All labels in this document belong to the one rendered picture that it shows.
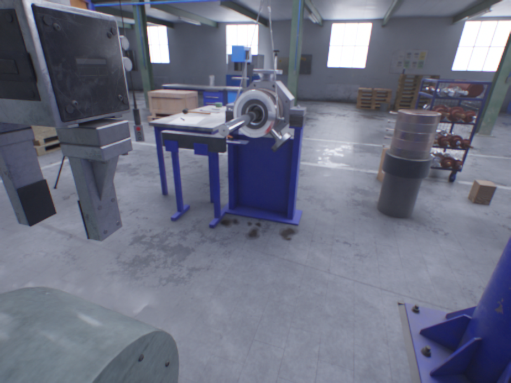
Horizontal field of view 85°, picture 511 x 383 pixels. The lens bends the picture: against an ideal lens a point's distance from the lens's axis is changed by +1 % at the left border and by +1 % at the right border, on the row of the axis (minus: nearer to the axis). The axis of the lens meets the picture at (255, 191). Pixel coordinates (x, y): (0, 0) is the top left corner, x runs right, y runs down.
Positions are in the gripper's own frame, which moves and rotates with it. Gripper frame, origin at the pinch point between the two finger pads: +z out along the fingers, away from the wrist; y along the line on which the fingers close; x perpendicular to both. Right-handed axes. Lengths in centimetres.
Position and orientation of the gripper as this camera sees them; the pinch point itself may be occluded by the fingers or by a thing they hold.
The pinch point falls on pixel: (65, 207)
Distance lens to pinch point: 56.8
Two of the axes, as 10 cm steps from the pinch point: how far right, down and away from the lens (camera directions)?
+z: -0.2, 9.1, 4.1
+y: 9.6, 1.3, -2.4
